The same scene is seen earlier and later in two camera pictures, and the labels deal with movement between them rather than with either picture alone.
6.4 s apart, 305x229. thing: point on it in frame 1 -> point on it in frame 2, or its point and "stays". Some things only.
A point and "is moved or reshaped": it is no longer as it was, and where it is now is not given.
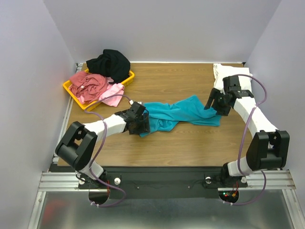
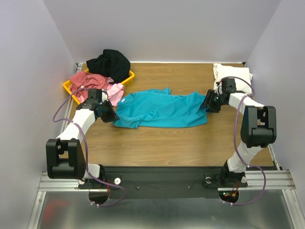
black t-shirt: x=111 y=63 stays
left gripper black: x=145 y=128 -> x=113 y=116
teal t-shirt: x=165 y=117 is moved or reshaped
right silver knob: x=208 y=180 stays
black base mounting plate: x=134 y=182 stays
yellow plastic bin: x=91 y=106 stays
